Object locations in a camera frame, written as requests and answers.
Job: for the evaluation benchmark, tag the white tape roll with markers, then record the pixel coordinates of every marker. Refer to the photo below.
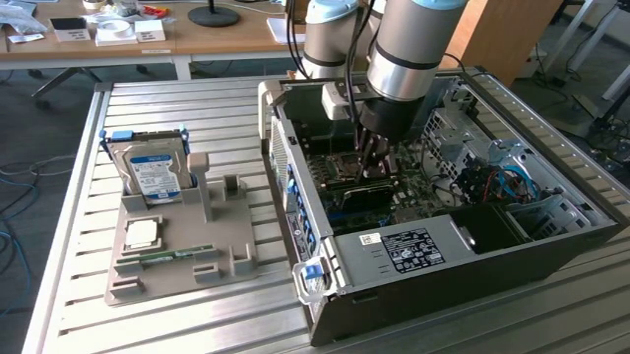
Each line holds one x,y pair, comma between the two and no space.
114,26

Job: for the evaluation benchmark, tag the hard disk in blue caddy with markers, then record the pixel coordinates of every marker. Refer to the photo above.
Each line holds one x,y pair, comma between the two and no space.
150,173

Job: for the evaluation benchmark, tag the green RAM stick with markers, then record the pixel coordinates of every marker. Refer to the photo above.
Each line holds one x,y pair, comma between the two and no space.
162,256

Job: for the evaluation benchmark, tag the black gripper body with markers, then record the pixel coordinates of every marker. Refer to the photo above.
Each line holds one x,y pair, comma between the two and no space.
389,118

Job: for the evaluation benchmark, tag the office chair base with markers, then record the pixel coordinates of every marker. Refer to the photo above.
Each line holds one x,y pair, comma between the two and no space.
59,79

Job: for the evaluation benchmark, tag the brown cardboard box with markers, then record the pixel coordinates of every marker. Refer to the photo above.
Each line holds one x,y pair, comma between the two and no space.
298,18

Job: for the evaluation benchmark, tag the white cube box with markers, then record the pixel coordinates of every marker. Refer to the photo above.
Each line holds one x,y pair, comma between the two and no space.
149,31

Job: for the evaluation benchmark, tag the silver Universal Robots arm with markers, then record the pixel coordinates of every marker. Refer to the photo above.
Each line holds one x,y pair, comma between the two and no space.
404,55

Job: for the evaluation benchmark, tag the white box with black top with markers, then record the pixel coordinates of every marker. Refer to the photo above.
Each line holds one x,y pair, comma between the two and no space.
70,29

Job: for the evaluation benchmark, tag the black graphics card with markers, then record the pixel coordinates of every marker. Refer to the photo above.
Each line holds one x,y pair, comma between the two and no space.
366,199

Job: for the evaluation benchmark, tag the CPU socket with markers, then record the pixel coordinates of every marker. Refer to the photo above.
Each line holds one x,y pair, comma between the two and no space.
345,166

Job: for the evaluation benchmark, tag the orange small item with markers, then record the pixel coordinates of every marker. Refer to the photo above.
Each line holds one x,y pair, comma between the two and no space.
157,12

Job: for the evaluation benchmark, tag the silver CPU chip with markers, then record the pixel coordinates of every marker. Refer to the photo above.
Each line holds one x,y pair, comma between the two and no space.
142,234

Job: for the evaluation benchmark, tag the green motherboard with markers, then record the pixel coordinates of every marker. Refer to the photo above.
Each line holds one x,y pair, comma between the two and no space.
418,177

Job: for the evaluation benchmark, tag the white label card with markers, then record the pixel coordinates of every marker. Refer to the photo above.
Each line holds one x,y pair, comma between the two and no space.
25,38

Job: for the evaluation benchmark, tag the flat white box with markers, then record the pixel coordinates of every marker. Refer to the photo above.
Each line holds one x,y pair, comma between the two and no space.
115,40

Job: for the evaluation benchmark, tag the wooden cabinet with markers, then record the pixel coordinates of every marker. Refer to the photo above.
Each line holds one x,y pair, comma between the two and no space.
503,37

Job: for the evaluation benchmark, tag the grey power supply unit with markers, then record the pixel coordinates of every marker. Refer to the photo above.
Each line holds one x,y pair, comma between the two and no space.
360,258

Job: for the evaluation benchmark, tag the clear plastic bag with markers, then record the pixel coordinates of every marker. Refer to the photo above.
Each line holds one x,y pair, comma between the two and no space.
19,18

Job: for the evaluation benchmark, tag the wooden desk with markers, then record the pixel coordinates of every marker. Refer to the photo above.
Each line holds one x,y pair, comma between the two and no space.
222,40

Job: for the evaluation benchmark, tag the blue expansion slot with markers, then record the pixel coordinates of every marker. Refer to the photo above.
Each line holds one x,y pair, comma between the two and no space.
336,217

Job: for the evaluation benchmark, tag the white paper stack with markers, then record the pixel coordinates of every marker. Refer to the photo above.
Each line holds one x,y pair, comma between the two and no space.
278,33

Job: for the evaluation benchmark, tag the RAM stick with white label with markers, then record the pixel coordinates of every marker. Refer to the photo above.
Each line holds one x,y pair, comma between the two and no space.
337,183

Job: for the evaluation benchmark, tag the black round lamp base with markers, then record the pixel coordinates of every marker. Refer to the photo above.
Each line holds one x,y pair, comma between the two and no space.
214,16

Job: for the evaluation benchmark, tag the grey parts rack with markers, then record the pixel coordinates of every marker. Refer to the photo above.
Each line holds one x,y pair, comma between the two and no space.
188,273

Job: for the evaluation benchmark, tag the beige tape roll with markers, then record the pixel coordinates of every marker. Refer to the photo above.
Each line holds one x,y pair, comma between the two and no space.
94,3

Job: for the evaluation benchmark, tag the metal disk bay cage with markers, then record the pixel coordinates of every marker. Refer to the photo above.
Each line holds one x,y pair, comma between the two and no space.
458,147

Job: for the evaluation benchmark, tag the open black PC case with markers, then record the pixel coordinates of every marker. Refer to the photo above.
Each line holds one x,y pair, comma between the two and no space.
444,287

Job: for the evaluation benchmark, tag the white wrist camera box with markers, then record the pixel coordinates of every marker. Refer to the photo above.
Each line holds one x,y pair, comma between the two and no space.
337,103

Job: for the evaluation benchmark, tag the white table frame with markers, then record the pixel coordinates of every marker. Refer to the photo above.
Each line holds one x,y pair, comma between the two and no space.
617,83

